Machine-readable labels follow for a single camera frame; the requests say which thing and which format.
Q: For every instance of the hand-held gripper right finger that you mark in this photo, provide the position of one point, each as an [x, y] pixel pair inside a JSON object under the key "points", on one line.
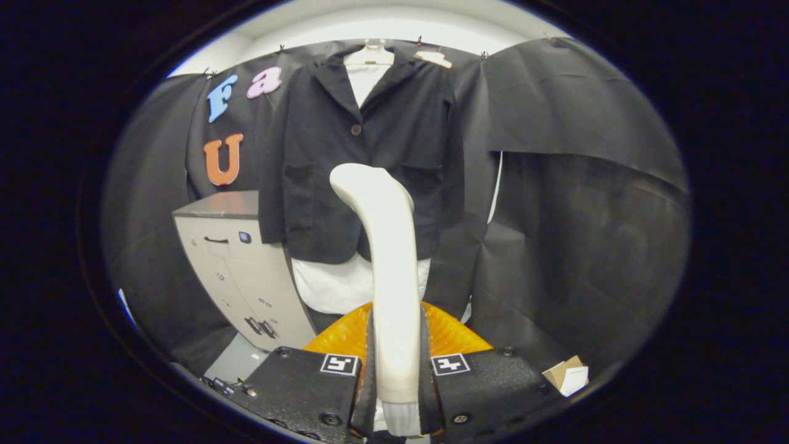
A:
{"points": [[426, 401]]}

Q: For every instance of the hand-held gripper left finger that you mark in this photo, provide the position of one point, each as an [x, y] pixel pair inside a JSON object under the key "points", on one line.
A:
{"points": [[370, 407]]}

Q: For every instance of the white shirt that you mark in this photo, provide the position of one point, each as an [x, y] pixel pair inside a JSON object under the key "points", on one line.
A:
{"points": [[333, 287]]}

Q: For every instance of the white garment steamer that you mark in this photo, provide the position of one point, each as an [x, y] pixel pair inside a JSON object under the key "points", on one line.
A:
{"points": [[391, 277]]}

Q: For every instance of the black suit jacket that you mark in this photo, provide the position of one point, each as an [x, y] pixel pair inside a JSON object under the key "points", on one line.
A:
{"points": [[320, 154]]}

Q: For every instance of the small cardboard box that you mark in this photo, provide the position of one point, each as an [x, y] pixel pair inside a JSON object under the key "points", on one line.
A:
{"points": [[564, 373]]}

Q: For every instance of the grey filing cabinet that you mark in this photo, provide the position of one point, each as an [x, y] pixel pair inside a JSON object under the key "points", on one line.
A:
{"points": [[246, 277]]}

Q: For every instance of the black backdrop cloth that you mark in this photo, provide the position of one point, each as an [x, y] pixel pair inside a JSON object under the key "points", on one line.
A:
{"points": [[585, 246]]}

